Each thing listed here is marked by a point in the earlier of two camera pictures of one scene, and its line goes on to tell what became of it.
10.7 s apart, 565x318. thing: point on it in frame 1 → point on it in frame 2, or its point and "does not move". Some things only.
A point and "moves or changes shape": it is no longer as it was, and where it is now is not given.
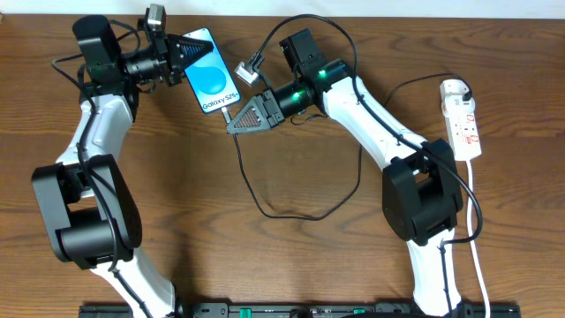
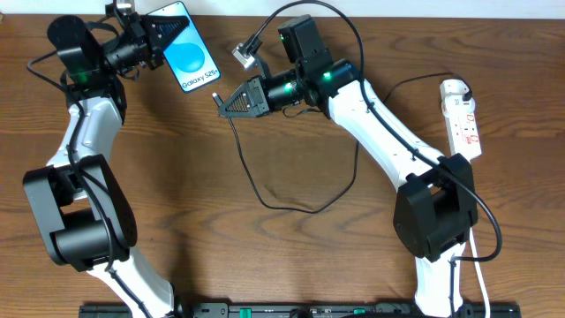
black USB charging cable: x=470 y=99 moves or changes shape
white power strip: x=463 y=126 does not move
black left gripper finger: x=184 y=50 → x=162 y=30
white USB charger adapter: x=453 y=87 does not move
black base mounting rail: x=292 y=311 does not move
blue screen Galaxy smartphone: x=208 y=76 moves or changes shape
